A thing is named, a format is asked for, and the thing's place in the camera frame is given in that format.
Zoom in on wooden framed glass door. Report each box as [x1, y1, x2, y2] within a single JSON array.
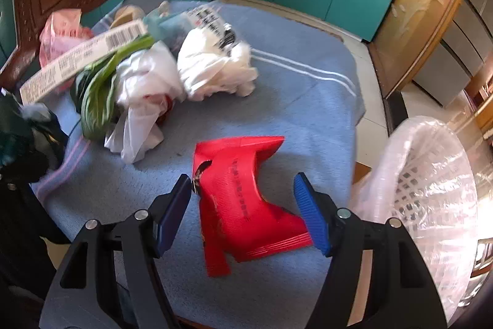
[[370, 0, 474, 98]]

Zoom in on beige roll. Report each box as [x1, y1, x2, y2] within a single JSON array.
[[113, 5, 146, 30]]

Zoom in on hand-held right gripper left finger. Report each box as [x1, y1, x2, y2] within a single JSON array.
[[39, 174, 193, 329]]

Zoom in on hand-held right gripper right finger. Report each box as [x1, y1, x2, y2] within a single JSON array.
[[293, 172, 449, 329]]

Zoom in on green vegetable leaf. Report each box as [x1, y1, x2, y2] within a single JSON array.
[[69, 35, 155, 141]]

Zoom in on white barcode carton strip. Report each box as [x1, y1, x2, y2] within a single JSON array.
[[19, 21, 149, 106]]

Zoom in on red paper packet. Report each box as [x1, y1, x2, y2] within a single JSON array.
[[191, 136, 314, 278]]

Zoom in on pink plastic bag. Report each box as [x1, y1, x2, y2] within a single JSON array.
[[39, 9, 95, 68]]

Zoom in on white lined waste basket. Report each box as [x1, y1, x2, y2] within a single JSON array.
[[348, 116, 480, 324]]

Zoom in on clear printed plastic bag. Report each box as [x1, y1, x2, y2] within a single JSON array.
[[185, 4, 237, 54]]

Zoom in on grey refrigerator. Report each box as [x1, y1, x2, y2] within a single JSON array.
[[412, 0, 493, 108]]

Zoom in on white plastic bag red print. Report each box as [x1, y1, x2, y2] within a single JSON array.
[[104, 42, 186, 165]]

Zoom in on white paper wrapper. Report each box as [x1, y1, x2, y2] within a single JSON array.
[[176, 29, 259, 102]]

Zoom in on blue striped table cloth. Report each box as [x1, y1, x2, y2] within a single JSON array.
[[31, 0, 366, 329]]

